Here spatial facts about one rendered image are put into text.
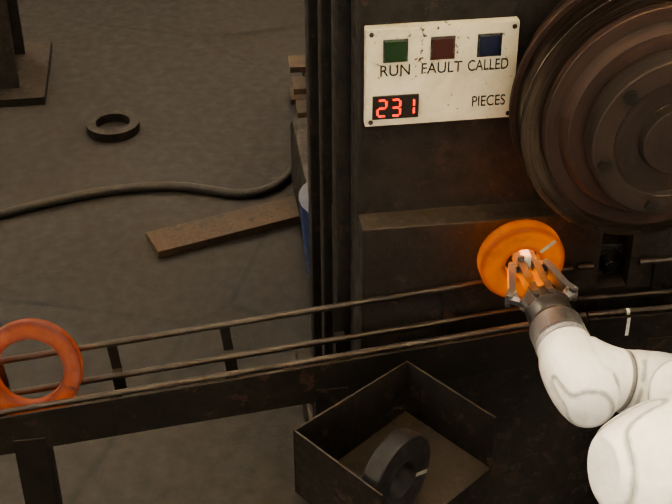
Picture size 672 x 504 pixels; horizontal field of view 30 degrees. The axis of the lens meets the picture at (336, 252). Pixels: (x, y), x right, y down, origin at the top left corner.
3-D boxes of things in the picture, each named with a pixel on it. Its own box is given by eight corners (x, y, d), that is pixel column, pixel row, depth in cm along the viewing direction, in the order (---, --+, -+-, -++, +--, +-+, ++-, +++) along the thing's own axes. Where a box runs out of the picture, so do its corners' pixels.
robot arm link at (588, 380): (521, 367, 203) (592, 379, 207) (548, 434, 190) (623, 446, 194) (549, 316, 197) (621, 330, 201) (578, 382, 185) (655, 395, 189)
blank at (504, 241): (508, 302, 231) (513, 313, 229) (458, 255, 223) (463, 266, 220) (576, 252, 227) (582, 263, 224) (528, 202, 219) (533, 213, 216)
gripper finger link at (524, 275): (540, 312, 212) (532, 312, 212) (521, 272, 221) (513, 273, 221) (542, 293, 210) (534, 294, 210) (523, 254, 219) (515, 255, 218)
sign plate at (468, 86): (363, 121, 218) (364, 25, 208) (509, 111, 220) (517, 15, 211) (365, 128, 216) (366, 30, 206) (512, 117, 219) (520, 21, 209)
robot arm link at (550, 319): (588, 365, 205) (577, 342, 210) (594, 322, 200) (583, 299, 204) (533, 370, 204) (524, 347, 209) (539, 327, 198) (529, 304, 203)
